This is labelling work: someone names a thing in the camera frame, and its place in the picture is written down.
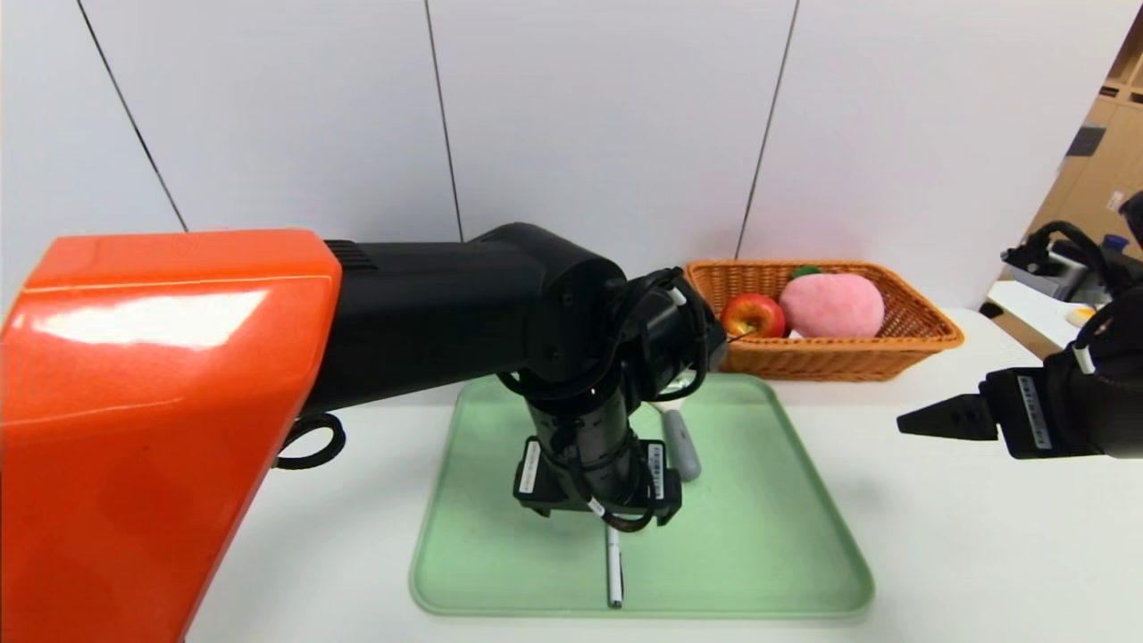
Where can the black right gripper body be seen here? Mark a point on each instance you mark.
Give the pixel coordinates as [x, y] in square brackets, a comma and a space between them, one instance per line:
[1027, 413]

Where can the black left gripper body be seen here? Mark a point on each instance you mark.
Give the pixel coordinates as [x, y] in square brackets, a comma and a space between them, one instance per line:
[593, 487]

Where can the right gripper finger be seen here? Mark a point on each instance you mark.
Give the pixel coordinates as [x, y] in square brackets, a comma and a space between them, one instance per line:
[951, 418]

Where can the white pen black cap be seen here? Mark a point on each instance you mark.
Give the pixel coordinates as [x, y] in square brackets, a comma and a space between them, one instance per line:
[614, 563]

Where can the pink plush peach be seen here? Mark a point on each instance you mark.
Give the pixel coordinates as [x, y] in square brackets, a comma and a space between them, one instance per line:
[835, 305]

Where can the red apple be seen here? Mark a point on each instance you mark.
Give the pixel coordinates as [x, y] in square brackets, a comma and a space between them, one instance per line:
[755, 314]

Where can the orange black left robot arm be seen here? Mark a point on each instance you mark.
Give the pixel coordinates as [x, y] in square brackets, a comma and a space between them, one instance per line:
[179, 402]

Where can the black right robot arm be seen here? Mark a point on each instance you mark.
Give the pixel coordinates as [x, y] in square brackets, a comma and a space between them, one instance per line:
[1116, 384]

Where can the orange wicker basket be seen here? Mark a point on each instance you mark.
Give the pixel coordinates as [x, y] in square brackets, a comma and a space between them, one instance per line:
[848, 362]

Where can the white side table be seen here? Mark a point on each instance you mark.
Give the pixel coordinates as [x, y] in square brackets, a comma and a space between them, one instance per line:
[1027, 308]

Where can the yellow white round toy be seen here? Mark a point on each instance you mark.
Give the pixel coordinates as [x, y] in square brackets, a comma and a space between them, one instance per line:
[1080, 315]

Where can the light green plastic tray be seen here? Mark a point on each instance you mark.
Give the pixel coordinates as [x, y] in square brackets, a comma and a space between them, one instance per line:
[759, 536]

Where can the wooden cabinet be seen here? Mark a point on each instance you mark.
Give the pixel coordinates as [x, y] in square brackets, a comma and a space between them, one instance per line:
[1094, 107]

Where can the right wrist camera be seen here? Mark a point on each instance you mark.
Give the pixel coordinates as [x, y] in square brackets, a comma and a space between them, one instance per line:
[1058, 263]

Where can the white wall socket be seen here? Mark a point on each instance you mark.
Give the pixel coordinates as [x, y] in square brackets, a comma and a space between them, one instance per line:
[1115, 200]

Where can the dark grey wall plate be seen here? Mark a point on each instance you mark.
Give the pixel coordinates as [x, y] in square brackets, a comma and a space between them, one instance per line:
[1087, 141]

